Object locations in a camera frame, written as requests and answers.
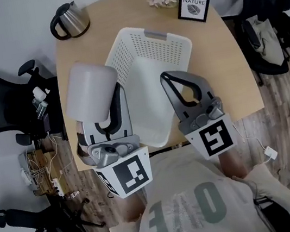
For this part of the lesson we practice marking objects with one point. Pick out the white cup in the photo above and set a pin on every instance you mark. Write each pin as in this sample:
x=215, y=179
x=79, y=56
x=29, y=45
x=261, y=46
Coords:
x=88, y=91

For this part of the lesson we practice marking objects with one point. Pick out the person's left forearm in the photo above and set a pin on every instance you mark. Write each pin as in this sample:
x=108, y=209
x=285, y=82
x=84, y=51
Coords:
x=133, y=205

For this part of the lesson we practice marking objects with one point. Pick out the steel electric kettle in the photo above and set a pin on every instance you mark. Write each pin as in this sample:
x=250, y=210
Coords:
x=72, y=18

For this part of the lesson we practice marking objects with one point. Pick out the white power strip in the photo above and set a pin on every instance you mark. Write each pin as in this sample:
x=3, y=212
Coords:
x=58, y=187

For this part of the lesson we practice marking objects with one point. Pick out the white perforated plastic basket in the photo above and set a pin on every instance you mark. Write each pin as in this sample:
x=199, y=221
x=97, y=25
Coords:
x=148, y=84

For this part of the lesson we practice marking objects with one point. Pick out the clear plastic bottle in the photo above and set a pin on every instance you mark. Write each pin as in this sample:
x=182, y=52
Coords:
x=41, y=108

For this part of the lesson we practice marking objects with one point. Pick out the person's right forearm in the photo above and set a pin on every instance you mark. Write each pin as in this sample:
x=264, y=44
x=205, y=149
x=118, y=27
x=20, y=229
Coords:
x=231, y=165

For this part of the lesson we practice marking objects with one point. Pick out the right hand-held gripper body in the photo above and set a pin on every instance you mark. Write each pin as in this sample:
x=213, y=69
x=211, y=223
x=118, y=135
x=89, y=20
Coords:
x=214, y=136

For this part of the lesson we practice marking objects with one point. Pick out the beige crumpled cloth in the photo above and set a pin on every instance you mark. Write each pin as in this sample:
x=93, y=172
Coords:
x=265, y=40

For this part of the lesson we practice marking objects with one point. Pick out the black mesh office chair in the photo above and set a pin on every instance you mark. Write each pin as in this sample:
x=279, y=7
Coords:
x=30, y=218

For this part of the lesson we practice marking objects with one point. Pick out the small white device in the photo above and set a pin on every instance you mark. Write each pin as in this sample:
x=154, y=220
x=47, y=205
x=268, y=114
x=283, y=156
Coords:
x=39, y=93

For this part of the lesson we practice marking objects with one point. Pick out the black framed leaf picture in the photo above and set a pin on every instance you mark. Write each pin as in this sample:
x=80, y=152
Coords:
x=193, y=2

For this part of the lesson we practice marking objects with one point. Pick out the person's left hand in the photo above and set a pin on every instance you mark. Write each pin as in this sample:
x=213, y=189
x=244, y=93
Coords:
x=80, y=140

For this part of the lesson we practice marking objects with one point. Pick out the person's grey printed shirt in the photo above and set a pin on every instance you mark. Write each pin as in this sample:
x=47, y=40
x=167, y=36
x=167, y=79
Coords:
x=199, y=208

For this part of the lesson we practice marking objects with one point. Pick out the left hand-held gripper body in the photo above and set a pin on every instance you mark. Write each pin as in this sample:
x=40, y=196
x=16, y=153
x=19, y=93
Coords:
x=130, y=174

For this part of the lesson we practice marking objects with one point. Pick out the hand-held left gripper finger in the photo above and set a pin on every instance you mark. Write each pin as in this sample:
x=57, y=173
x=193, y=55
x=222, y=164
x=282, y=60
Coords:
x=90, y=134
x=124, y=116

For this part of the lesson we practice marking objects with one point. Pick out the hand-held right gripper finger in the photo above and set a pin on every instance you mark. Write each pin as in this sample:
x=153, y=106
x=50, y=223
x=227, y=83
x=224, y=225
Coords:
x=207, y=92
x=176, y=104

